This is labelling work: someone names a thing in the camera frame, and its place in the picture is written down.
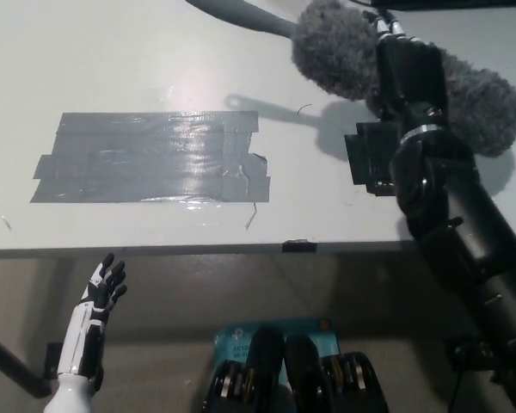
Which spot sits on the black table leg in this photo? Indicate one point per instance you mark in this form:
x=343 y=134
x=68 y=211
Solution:
x=13 y=365

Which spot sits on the grey duct tape patch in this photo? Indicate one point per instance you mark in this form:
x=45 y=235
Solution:
x=155 y=159

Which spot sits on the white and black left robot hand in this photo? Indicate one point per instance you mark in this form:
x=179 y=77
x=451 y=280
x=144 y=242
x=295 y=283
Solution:
x=86 y=327

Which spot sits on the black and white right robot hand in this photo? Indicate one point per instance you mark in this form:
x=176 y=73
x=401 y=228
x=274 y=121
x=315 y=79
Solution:
x=413 y=77

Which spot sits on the teal cardboard box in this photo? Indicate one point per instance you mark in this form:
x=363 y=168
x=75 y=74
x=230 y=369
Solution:
x=234 y=340

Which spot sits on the black tape patch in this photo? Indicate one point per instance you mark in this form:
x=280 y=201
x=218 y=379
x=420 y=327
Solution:
x=372 y=159

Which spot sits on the grey fluffy duster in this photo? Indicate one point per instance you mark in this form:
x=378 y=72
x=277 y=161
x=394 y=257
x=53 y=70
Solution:
x=335 y=51

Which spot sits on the small black tape strip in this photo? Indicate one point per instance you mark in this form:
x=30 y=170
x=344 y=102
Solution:
x=300 y=246

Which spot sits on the black device on desk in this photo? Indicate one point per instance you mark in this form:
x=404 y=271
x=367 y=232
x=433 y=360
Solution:
x=456 y=2

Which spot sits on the black leg bracket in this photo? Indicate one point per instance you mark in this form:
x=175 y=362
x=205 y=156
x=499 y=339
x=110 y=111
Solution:
x=473 y=357
x=53 y=361

